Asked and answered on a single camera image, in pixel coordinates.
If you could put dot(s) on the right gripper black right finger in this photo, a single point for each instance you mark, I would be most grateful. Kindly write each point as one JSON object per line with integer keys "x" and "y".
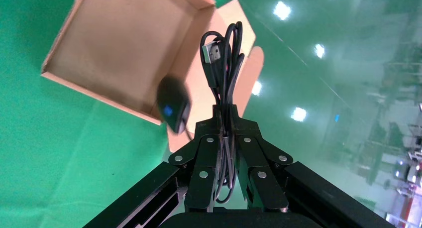
{"x": 260, "y": 160}

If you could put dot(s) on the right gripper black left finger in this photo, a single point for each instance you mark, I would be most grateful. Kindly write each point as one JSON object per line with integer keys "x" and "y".
{"x": 202, "y": 160}

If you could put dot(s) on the flat open cardboard mailer box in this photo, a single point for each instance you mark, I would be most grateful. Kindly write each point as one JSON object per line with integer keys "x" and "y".
{"x": 125, "y": 45}

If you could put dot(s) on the green table cloth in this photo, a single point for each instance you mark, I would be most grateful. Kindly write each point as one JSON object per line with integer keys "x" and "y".
{"x": 49, "y": 154}

